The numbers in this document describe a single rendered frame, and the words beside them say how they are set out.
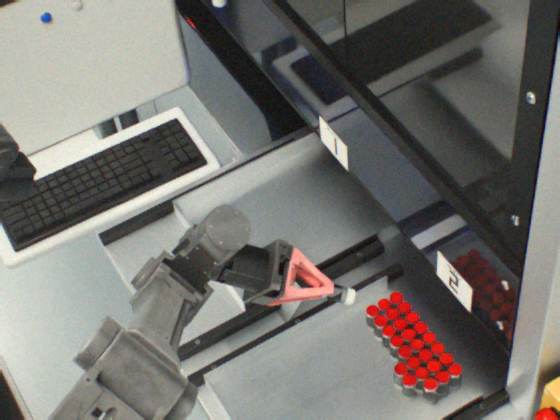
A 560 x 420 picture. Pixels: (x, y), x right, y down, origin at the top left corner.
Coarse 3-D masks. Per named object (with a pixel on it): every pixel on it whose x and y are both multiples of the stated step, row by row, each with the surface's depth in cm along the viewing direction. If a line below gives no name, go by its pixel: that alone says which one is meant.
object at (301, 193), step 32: (256, 160) 199; (288, 160) 202; (320, 160) 202; (192, 192) 195; (224, 192) 199; (256, 192) 198; (288, 192) 198; (320, 192) 197; (352, 192) 196; (192, 224) 195; (256, 224) 194; (288, 224) 193; (320, 224) 192; (352, 224) 192; (384, 224) 191; (320, 256) 188
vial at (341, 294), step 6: (336, 288) 144; (342, 288) 144; (348, 288) 144; (330, 294) 143; (336, 294) 143; (342, 294) 144; (348, 294) 144; (354, 294) 144; (336, 300) 144; (342, 300) 144; (348, 300) 144
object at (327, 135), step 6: (324, 126) 185; (324, 132) 187; (330, 132) 184; (324, 138) 188; (330, 138) 185; (336, 138) 183; (330, 144) 187; (342, 144) 182; (330, 150) 188; (342, 150) 183; (336, 156) 187; (342, 156) 184; (342, 162) 186
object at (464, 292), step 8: (440, 256) 166; (440, 264) 167; (448, 264) 165; (440, 272) 169; (448, 272) 166; (456, 272) 163; (448, 280) 168; (456, 288) 166; (464, 288) 163; (456, 296) 167; (464, 296) 165; (464, 304) 166
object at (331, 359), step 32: (384, 288) 182; (320, 320) 178; (352, 320) 179; (256, 352) 175; (288, 352) 177; (320, 352) 176; (352, 352) 176; (384, 352) 175; (224, 384) 174; (256, 384) 174; (288, 384) 173; (320, 384) 173; (352, 384) 172; (384, 384) 172; (256, 416) 170; (288, 416) 170; (320, 416) 169; (352, 416) 169; (384, 416) 168; (416, 416) 168; (448, 416) 164
